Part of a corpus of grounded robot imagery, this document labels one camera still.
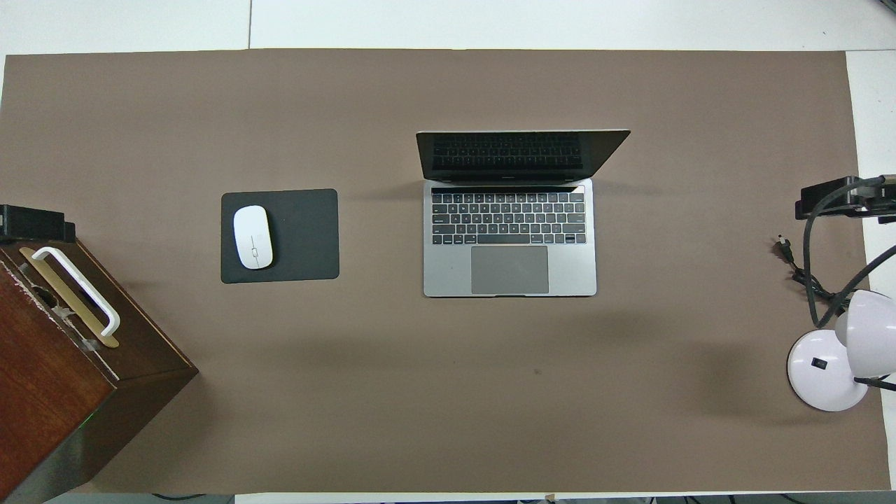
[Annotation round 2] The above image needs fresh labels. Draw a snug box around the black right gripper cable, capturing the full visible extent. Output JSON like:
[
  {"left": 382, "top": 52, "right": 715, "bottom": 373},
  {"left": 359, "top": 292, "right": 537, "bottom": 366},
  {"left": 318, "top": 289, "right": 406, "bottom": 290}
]
[{"left": 802, "top": 176, "right": 896, "bottom": 328}]

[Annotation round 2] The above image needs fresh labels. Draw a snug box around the white box handle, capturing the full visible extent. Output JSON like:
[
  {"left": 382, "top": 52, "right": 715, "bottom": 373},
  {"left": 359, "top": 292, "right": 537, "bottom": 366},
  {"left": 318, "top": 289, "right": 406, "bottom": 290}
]
[{"left": 31, "top": 246, "right": 121, "bottom": 338}]

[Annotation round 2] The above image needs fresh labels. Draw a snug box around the brown table mat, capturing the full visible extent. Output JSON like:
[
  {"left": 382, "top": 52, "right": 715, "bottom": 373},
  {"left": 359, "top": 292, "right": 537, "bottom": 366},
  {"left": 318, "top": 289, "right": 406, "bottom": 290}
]
[{"left": 0, "top": 49, "right": 891, "bottom": 494}]

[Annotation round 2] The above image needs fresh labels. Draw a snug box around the white desk lamp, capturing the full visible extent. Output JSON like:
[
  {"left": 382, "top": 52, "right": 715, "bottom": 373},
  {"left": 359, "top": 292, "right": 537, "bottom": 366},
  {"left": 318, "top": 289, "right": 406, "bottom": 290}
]
[{"left": 787, "top": 289, "right": 896, "bottom": 412}]

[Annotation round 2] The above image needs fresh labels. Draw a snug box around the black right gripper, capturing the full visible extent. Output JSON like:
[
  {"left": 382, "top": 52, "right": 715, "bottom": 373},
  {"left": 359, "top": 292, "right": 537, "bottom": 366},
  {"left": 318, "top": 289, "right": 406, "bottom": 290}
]
[{"left": 796, "top": 175, "right": 896, "bottom": 225}]

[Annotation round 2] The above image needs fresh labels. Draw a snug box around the black mouse pad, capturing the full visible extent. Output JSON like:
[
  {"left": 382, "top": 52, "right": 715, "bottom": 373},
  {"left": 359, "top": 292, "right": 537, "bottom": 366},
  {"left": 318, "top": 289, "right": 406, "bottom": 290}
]
[{"left": 220, "top": 188, "right": 340, "bottom": 285}]

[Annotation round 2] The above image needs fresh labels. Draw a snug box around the black lamp power cable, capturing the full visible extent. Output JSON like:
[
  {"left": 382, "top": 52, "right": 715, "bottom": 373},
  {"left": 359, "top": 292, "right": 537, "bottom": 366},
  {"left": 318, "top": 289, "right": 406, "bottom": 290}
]
[{"left": 777, "top": 237, "right": 844, "bottom": 310}]

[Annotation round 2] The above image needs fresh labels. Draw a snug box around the white computer mouse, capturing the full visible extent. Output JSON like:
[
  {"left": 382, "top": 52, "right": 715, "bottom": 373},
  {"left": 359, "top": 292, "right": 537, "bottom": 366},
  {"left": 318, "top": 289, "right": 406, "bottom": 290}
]
[{"left": 233, "top": 205, "right": 274, "bottom": 270}]

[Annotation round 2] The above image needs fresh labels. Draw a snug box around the silver grey laptop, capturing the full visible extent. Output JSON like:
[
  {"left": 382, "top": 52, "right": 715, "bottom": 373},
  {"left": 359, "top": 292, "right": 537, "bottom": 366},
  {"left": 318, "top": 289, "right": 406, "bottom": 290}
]
[{"left": 416, "top": 129, "right": 631, "bottom": 298}]

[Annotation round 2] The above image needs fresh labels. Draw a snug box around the dark brown wooden box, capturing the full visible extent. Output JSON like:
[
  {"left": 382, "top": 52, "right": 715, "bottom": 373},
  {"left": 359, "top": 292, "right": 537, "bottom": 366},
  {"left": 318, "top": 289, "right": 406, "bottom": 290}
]
[{"left": 0, "top": 238, "right": 199, "bottom": 504}]

